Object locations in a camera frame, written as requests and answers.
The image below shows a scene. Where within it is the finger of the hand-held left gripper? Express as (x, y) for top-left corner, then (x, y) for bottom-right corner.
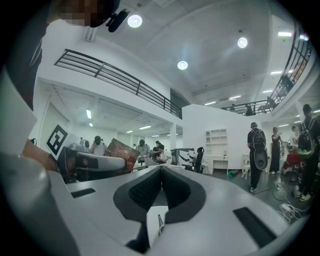
(74, 150), (126, 174)

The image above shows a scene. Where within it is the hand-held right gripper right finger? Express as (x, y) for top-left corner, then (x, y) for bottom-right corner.
(151, 166), (294, 256)

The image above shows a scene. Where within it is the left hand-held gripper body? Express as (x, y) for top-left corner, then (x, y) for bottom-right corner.
(46, 124), (89, 184)

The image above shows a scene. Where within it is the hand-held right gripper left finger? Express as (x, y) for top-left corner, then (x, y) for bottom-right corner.
(65, 165), (164, 256)

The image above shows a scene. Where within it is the person's left forearm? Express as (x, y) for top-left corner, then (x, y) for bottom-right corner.
(22, 139), (60, 173)

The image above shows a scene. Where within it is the thin metal tool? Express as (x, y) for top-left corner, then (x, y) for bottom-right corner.
(157, 213), (166, 236)

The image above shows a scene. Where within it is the black office chair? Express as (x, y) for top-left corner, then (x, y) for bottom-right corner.
(181, 146), (206, 175)

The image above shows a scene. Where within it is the white wooden chair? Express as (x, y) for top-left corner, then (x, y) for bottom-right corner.
(240, 153), (252, 180)

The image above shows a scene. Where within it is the white shelf cabinet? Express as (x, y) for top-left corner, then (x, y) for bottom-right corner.
(204, 128), (230, 176)

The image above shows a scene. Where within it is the black and grey backpack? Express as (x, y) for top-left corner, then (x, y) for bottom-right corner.
(251, 129), (269, 172)

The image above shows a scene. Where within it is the person's black shirt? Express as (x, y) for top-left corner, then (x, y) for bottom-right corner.
(6, 0), (63, 112)

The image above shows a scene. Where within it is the long black balcony railing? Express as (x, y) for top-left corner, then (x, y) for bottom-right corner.
(54, 48), (183, 120)

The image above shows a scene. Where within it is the white ceiling air vent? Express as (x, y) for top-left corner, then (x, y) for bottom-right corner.
(84, 26), (98, 42)

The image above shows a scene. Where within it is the black and green backpack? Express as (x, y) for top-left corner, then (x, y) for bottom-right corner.
(297, 122), (316, 160)

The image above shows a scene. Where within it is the curved black balcony railing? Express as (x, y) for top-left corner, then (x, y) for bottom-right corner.
(219, 23), (314, 117)

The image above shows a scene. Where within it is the black head-worn camera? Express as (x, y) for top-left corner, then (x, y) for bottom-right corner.
(105, 8), (131, 34)

